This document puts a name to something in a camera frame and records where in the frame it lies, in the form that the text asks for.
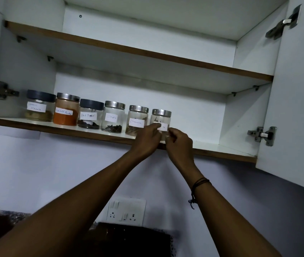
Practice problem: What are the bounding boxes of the person's right hand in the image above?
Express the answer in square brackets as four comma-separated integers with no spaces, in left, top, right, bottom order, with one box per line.
[165,127,197,169]

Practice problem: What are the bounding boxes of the person's left hand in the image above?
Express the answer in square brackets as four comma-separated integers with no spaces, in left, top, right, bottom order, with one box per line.
[129,122,164,161]

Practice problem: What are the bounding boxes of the steel-lid glass jar dark spice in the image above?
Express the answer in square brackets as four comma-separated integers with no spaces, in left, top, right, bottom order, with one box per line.
[150,109,172,141]

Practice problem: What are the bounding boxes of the person's left forearm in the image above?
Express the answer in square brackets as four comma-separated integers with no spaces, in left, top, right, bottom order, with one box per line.
[0,150,155,257]

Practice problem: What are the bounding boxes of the person's right forearm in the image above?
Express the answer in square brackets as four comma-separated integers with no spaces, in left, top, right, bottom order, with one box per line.
[174,163,282,257]

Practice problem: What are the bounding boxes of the steel-lid glass jar cinnamon sticks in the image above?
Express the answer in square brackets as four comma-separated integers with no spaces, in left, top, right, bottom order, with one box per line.
[125,105,149,136]

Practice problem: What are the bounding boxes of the steel-lid glass jar cloves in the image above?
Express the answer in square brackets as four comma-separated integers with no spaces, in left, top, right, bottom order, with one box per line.
[101,101,126,133]

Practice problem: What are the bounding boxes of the black thread wristband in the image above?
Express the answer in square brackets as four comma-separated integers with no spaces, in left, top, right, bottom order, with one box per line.
[188,178,211,210]

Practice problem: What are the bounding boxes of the dark-lid glass jar peppercorns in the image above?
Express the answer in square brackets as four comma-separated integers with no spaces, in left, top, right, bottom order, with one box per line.
[78,99,105,130]

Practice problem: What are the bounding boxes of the white shelf with brown edge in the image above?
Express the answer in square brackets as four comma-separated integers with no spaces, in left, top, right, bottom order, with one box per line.
[4,20,275,95]

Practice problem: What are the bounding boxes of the steel-lid jar orange powder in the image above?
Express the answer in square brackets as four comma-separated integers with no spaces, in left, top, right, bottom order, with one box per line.
[53,92,81,126]

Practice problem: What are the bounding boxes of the metal cabinet hinge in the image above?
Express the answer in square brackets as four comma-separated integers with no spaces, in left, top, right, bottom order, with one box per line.
[265,4,302,40]
[247,126,277,147]
[0,75,20,100]

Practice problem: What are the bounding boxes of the dark-lid jar tan powder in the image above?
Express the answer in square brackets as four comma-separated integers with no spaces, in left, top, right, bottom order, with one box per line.
[25,89,56,122]

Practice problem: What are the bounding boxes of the white wall cabinet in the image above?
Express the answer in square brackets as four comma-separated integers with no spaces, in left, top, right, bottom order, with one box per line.
[0,0,304,196]

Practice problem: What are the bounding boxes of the white wall switch socket plate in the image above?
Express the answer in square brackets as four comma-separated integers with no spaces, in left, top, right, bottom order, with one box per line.
[106,196,147,227]

